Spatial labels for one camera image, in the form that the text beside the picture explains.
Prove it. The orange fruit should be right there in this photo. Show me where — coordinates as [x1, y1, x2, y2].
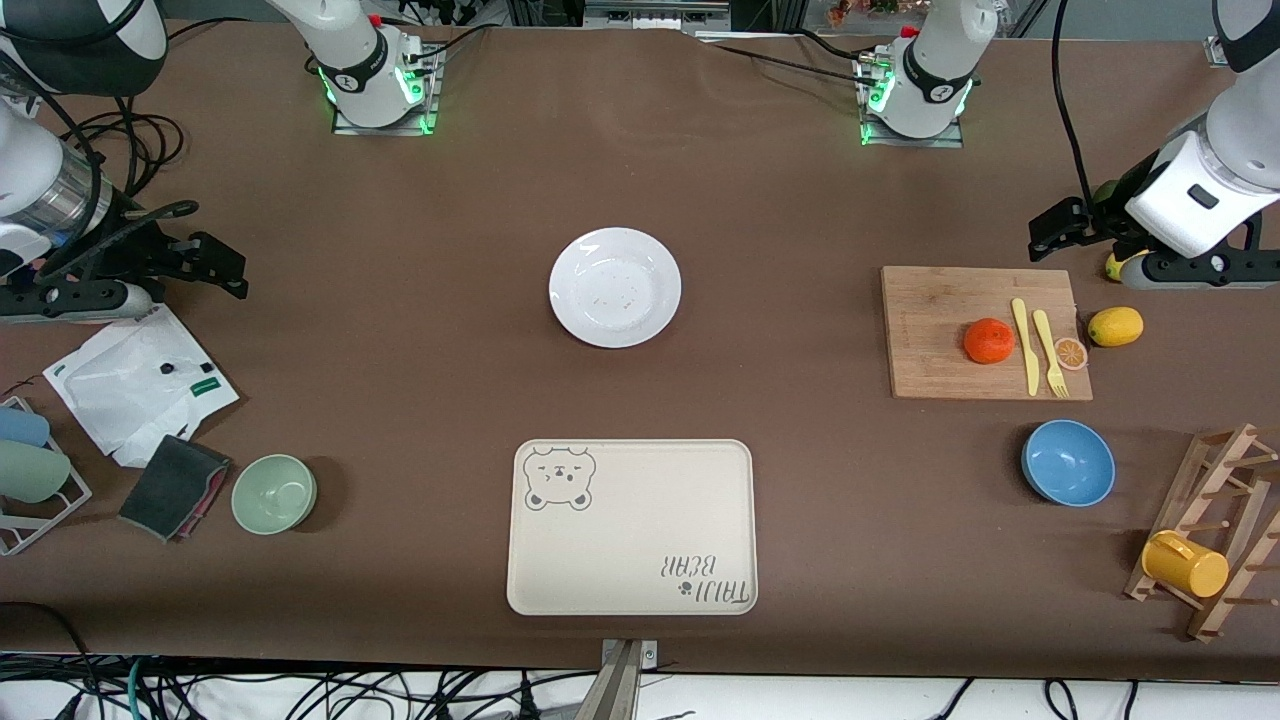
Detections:
[963, 318, 1017, 366]

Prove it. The white round plate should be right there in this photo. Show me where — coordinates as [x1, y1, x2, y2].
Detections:
[548, 227, 683, 350]

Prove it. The yellow plastic fork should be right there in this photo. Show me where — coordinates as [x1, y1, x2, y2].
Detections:
[1032, 309, 1070, 400]

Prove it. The white plastic bag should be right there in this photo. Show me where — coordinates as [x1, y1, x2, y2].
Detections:
[42, 298, 241, 469]

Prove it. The yellow plastic knife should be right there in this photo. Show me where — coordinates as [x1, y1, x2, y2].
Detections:
[1011, 297, 1041, 397]

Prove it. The wooden cutting board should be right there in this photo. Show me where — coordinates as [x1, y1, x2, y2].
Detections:
[880, 265, 1094, 402]

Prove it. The light blue cup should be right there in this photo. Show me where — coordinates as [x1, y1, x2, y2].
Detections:
[0, 406, 51, 449]

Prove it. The dark grey folded cloth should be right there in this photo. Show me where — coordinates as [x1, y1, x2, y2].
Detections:
[117, 434, 233, 544]

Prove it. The pale green bowl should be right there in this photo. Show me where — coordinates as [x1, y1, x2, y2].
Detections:
[231, 454, 319, 536]

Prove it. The blue bowl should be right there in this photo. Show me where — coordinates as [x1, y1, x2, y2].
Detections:
[1021, 419, 1117, 509]

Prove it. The pale green cup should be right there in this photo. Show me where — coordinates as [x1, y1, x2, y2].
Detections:
[0, 440, 73, 505]

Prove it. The wooden cup rack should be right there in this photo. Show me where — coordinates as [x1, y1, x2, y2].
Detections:
[1123, 422, 1280, 643]

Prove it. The yellow cup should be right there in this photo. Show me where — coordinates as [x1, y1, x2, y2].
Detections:
[1141, 530, 1231, 600]

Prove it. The beige bear print tray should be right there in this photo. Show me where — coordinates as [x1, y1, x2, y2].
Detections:
[506, 438, 759, 617]

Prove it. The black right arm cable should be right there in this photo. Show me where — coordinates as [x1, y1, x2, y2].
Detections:
[0, 25, 201, 281]

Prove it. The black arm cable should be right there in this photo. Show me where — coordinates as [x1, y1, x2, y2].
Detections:
[0, 25, 201, 281]
[1048, 0, 1099, 206]

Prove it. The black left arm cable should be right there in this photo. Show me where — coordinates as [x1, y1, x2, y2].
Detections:
[1048, 0, 1099, 206]

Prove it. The coiled black table cable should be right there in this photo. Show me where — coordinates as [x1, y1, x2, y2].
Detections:
[60, 100, 188, 198]

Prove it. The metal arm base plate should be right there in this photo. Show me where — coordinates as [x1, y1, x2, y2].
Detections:
[858, 50, 966, 149]
[332, 45, 443, 137]

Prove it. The white wire rack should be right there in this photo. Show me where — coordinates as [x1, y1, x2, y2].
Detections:
[0, 395, 94, 558]

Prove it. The black cable across table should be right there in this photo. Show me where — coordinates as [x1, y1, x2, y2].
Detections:
[690, 35, 881, 89]

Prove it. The teal floor cable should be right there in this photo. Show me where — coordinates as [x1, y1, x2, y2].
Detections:
[122, 655, 153, 720]

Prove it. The aluminium frame rail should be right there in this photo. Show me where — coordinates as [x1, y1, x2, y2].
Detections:
[505, 0, 801, 33]

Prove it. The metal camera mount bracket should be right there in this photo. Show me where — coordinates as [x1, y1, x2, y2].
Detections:
[585, 638, 661, 720]

